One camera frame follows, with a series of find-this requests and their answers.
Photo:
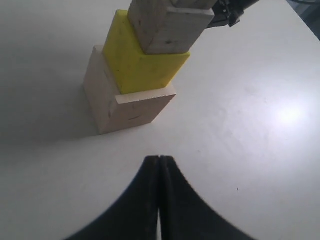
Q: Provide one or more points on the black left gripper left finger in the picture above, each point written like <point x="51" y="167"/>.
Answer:
<point x="134" y="215"/>

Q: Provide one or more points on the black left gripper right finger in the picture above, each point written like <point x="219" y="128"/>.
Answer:
<point x="184" y="215"/>

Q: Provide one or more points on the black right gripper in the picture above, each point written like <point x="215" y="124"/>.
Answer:
<point x="229" y="12"/>

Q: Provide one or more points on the medium wooden cube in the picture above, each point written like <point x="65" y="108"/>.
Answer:
<point x="162" y="28"/>

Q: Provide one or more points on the large wooden cube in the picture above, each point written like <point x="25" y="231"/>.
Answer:
<point x="113" y="111"/>

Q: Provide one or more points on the yellow cube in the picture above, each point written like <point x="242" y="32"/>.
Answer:
<point x="133" y="70"/>

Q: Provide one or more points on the small wooden cube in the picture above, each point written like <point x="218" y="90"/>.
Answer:
<point x="194" y="4"/>

